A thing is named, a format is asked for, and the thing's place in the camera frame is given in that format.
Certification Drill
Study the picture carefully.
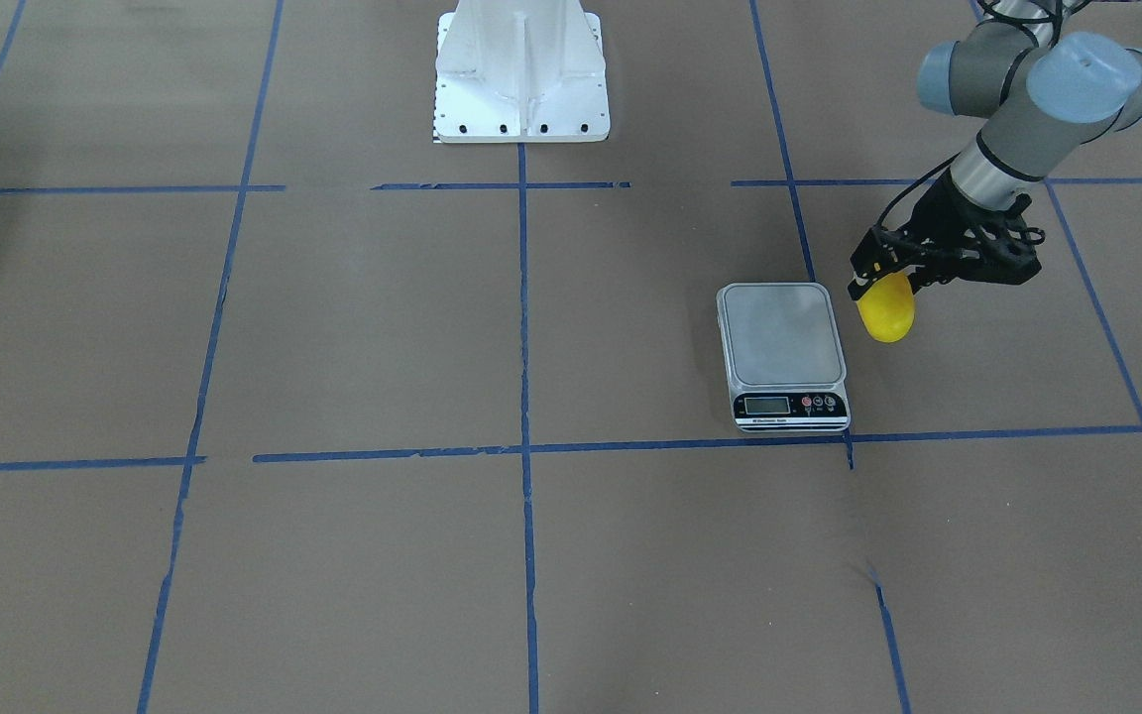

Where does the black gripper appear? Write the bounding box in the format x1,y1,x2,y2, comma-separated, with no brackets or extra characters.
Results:
849,169,1043,300

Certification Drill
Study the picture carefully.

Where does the yellow mango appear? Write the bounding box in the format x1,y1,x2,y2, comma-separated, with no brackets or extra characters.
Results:
857,272,916,344

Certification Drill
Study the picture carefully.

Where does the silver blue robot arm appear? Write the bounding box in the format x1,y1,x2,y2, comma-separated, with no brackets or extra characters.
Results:
849,1,1142,300

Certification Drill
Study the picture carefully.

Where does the silver digital kitchen scale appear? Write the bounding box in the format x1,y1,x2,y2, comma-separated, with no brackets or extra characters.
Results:
716,282,852,433

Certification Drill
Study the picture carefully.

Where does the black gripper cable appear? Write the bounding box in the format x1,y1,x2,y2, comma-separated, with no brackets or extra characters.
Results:
872,165,959,239

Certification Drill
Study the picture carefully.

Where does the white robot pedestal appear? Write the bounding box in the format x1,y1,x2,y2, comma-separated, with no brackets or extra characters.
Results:
432,1,612,144

